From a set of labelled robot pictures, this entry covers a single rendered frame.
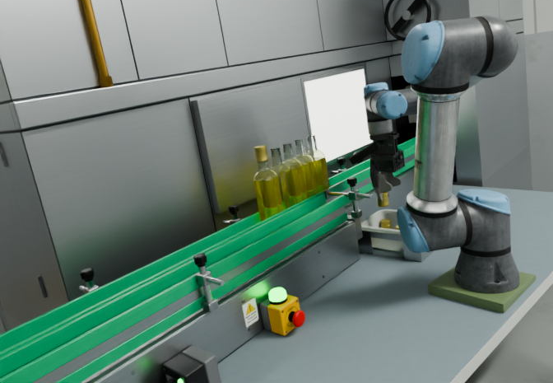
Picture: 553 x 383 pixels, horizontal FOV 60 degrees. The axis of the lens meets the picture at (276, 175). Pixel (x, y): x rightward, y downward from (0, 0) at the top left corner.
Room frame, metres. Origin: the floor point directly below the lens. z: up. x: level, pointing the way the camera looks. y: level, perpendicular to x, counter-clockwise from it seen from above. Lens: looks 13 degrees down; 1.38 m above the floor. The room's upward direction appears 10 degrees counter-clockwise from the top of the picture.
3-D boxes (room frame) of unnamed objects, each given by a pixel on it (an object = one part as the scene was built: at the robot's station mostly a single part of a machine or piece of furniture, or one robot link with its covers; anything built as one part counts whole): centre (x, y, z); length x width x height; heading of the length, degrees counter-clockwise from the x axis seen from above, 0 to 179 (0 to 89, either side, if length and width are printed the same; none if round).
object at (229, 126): (1.71, -0.12, 1.15); 0.90 x 0.03 x 0.34; 136
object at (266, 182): (1.37, 0.03, 0.99); 0.06 x 0.06 x 0.21; 47
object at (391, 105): (1.36, -0.36, 1.22); 0.11 x 0.11 x 0.08; 4
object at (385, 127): (1.46, -0.34, 1.14); 0.08 x 0.08 x 0.05
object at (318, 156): (1.53, -0.13, 0.99); 0.06 x 0.06 x 0.21; 46
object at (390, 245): (1.46, -0.34, 0.79); 0.27 x 0.17 x 0.08; 46
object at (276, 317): (1.08, 0.04, 0.79); 0.07 x 0.07 x 0.07; 46
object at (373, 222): (1.44, -0.36, 0.80); 0.22 x 0.17 x 0.09; 46
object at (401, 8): (2.12, -0.67, 1.49); 0.21 x 0.05 x 0.21; 46
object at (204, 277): (0.97, 0.18, 0.94); 0.07 x 0.04 x 0.13; 46
